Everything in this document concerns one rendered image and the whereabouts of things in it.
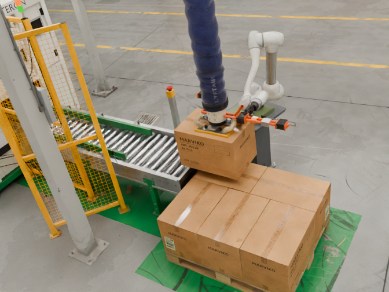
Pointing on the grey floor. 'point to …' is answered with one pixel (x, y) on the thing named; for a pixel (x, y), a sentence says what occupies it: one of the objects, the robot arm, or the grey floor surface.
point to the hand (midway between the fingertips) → (243, 117)
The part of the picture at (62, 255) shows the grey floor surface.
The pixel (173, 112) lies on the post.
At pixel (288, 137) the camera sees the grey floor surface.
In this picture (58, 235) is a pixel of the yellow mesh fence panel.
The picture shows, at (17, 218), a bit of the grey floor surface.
